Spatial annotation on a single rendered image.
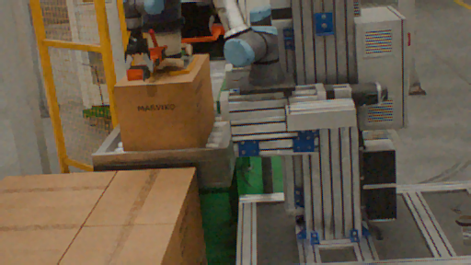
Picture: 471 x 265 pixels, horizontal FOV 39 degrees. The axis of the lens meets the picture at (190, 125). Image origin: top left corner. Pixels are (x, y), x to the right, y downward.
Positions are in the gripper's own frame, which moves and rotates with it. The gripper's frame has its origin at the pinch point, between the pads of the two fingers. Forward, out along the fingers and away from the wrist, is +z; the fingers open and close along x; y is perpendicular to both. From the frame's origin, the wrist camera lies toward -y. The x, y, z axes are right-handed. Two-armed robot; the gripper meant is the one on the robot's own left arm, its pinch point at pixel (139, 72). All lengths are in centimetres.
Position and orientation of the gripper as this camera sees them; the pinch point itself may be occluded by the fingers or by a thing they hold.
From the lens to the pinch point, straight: 298.2
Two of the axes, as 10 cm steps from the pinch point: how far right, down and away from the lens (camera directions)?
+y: 1.6, -3.3, 9.3
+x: -9.8, 0.5, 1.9
